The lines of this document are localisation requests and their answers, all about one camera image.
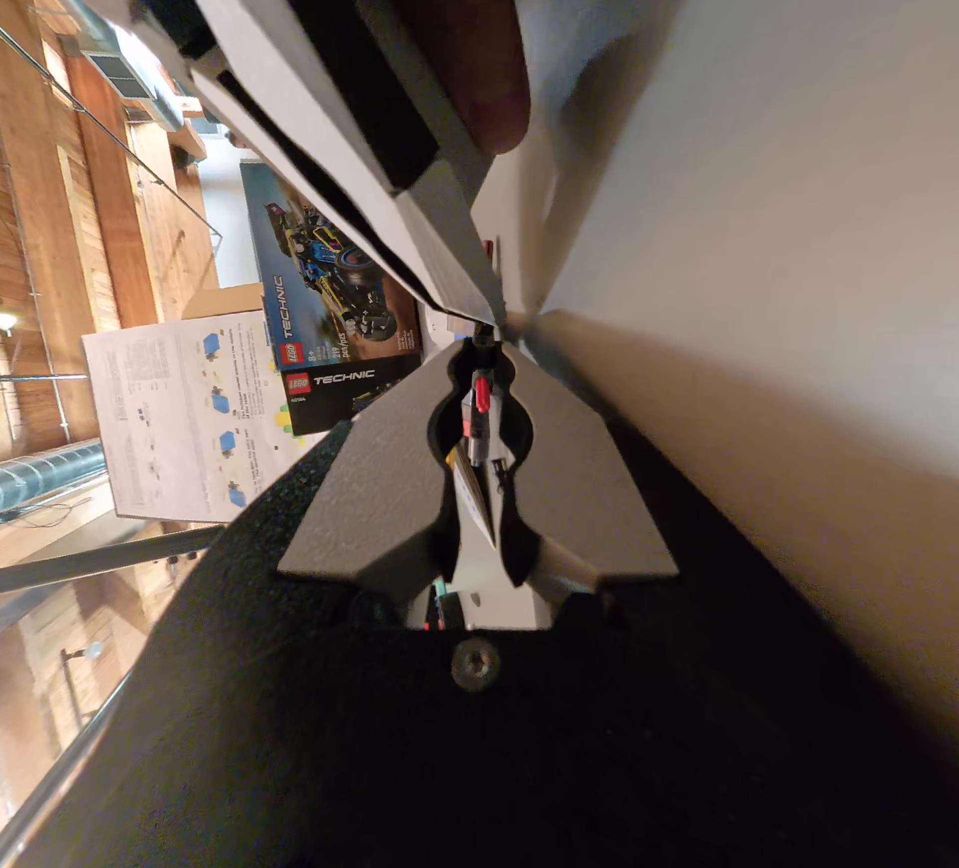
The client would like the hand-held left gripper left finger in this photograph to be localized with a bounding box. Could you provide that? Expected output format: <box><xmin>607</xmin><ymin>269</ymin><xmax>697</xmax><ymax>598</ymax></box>
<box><xmin>277</xmin><ymin>340</ymin><xmax>469</xmax><ymax>610</ymax></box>

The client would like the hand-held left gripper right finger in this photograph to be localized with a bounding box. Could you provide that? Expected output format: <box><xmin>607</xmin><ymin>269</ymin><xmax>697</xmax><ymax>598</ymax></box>
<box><xmin>494</xmin><ymin>342</ymin><xmax>679</xmax><ymax>610</ymax></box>

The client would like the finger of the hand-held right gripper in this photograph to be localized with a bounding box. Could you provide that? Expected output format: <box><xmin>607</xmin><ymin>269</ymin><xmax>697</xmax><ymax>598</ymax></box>
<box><xmin>189</xmin><ymin>66</ymin><xmax>452</xmax><ymax>320</ymax></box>
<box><xmin>195</xmin><ymin>0</ymin><xmax>512</xmax><ymax>327</ymax></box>

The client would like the partly built lego chassis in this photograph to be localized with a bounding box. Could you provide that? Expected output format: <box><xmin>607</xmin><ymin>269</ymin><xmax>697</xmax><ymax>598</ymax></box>
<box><xmin>448</xmin><ymin>237</ymin><xmax>501</xmax><ymax>468</ymax></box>

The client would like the lego set box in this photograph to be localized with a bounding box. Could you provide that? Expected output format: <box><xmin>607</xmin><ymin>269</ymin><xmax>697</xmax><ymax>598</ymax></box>
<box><xmin>240</xmin><ymin>162</ymin><xmax>424</xmax><ymax>436</ymax></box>

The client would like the open lego instruction booklet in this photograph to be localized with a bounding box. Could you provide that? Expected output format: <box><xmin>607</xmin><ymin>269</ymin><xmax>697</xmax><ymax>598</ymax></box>
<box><xmin>423</xmin><ymin>306</ymin><xmax>499</xmax><ymax>550</ymax></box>

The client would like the brown cardboard sheet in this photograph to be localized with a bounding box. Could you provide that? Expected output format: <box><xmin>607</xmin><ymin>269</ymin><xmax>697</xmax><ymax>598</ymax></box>
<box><xmin>183</xmin><ymin>284</ymin><xmax>265</xmax><ymax>321</ymax></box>

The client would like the white printed instruction sheet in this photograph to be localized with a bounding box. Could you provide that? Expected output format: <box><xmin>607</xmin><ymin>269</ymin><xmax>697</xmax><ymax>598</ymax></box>
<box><xmin>81</xmin><ymin>310</ymin><xmax>331</xmax><ymax>523</ymax></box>

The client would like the grey steel beam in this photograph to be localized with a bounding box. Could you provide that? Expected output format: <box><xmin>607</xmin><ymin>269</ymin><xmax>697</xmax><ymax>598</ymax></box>
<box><xmin>0</xmin><ymin>523</ymin><xmax>226</xmax><ymax>595</ymax></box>

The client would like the wall air vent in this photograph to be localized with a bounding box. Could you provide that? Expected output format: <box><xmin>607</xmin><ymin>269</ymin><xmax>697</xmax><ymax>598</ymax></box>
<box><xmin>82</xmin><ymin>47</ymin><xmax>154</xmax><ymax>101</ymax></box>

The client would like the ribbed silver air duct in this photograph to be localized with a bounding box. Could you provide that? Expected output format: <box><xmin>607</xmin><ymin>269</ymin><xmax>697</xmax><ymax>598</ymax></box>
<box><xmin>0</xmin><ymin>437</ymin><xmax>107</xmax><ymax>513</ymax></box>

